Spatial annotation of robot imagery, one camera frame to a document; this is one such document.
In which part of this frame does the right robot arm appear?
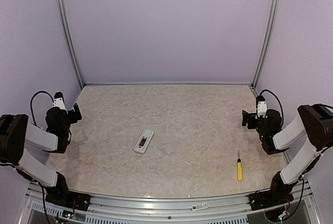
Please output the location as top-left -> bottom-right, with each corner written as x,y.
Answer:
242,103 -> 332,210

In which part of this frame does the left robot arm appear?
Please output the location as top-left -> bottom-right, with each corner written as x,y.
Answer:
1,104 -> 91,211

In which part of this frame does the white remote control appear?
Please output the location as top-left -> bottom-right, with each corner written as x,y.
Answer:
134,129 -> 155,154

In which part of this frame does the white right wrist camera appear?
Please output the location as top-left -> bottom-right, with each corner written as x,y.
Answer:
256,95 -> 267,119

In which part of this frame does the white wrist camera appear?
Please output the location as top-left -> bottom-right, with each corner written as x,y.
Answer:
53,92 -> 67,111
256,95 -> 267,119

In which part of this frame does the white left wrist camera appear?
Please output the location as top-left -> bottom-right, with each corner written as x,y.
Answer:
53,92 -> 67,111

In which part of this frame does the black cable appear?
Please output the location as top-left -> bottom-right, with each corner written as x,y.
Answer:
30,90 -> 55,127

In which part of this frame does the yellow handled screwdriver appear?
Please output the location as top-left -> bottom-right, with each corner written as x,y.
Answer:
237,150 -> 242,181

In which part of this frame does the aluminium front rail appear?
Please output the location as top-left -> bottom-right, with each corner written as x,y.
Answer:
24,182 -> 317,224

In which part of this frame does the aluminium corner frame post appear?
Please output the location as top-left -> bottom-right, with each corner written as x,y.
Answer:
56,0 -> 85,89

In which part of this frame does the right aluminium frame post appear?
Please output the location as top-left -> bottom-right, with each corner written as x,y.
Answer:
251,0 -> 279,90

